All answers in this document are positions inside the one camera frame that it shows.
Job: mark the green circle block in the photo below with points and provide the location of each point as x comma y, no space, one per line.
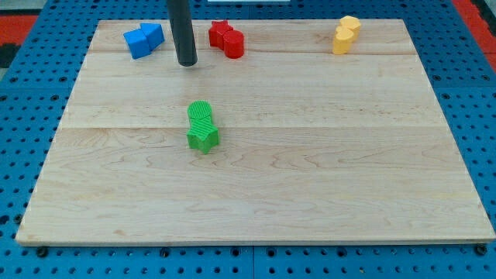
199,109

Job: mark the blue cube block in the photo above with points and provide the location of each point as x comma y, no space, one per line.
137,43

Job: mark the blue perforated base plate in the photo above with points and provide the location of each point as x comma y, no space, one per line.
453,49

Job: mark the red cylinder block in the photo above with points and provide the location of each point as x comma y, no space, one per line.
233,44

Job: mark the red star block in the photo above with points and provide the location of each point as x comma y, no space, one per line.
216,33

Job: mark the green star block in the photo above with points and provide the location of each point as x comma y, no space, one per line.
203,134

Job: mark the yellow heart block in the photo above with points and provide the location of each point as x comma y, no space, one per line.
342,40

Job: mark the yellow hexagon block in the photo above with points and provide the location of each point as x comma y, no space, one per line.
351,25

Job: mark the light wooden board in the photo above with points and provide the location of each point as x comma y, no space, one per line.
314,148

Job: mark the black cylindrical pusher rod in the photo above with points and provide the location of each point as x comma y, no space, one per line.
182,30

